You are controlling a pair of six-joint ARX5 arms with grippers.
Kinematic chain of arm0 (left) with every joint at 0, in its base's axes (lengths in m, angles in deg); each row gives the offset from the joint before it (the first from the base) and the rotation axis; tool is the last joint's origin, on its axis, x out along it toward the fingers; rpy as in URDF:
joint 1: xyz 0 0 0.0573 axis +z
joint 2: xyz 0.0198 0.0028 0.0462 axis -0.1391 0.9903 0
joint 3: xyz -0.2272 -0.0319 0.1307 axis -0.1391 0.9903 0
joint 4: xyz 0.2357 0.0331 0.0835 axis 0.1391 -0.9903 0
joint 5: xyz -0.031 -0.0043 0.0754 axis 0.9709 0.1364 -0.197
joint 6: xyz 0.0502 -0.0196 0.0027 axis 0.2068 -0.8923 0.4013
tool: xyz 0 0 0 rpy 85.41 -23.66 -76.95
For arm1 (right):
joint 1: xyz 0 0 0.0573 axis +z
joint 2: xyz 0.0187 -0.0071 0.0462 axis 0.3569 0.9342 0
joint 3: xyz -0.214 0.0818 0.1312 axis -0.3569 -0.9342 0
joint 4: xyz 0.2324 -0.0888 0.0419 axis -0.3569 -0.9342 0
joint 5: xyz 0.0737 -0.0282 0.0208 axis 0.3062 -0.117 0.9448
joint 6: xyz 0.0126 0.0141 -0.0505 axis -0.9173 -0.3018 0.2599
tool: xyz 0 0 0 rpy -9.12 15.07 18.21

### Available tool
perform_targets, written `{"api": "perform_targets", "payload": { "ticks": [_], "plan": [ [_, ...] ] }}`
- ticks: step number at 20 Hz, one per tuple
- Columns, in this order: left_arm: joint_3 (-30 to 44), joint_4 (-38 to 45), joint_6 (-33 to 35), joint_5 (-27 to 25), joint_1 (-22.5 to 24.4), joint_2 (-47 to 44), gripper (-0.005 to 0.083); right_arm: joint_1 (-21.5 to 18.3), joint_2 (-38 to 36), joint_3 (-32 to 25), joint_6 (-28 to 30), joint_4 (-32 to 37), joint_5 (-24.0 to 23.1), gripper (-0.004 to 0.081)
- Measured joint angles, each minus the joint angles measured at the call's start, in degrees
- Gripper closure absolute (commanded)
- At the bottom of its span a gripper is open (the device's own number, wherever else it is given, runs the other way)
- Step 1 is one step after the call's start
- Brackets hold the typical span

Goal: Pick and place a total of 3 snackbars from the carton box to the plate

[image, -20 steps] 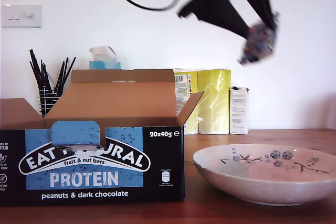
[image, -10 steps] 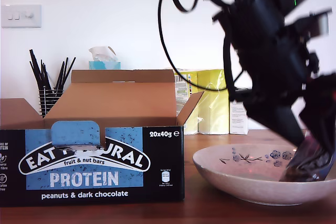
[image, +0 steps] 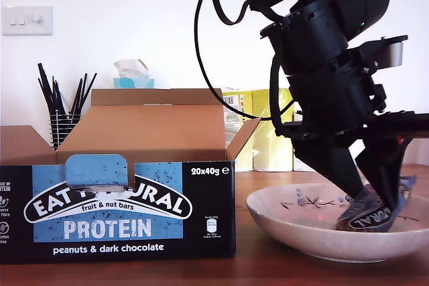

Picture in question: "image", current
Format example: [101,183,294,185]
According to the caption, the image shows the white plate blue flowers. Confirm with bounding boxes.
[245,182,429,263]

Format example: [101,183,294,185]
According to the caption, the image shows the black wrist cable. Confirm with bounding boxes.
[269,54,286,133]

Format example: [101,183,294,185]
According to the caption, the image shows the blue black snackbar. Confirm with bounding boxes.
[336,173,418,233]

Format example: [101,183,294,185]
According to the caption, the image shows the teal tissue box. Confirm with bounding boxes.
[113,77,156,90]

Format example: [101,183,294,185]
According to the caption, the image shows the small white carton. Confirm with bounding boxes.
[292,111,318,172]

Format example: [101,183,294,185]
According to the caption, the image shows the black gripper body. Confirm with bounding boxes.
[274,52,429,144]

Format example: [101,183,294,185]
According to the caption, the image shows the black stick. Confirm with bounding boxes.
[38,77,58,119]
[75,71,99,116]
[38,62,63,115]
[52,74,67,115]
[71,73,89,114]

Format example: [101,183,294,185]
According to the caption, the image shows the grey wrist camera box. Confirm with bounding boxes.
[348,34,409,73]

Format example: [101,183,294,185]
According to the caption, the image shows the black wire holder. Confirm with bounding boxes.
[50,111,83,151]

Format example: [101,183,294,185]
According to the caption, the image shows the yellow paper towel pack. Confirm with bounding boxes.
[221,87,304,172]

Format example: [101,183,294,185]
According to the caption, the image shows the white light switch plate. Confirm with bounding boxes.
[2,5,54,36]

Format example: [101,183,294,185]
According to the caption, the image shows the black blue snackbar carton box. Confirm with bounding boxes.
[0,87,263,265]

